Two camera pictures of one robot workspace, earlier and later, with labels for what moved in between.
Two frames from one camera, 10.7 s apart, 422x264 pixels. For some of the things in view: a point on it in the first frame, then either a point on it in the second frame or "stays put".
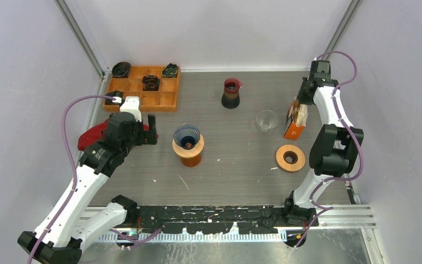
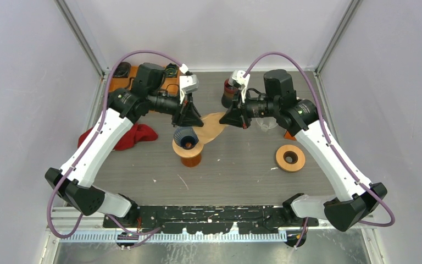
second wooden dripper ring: [290, 158] stays put
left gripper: [148, 137] -> [188, 115]
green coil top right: [170, 71] stays put
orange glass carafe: [191, 162] stays put
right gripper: [301, 98] -> [237, 116]
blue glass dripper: [187, 136] stays put
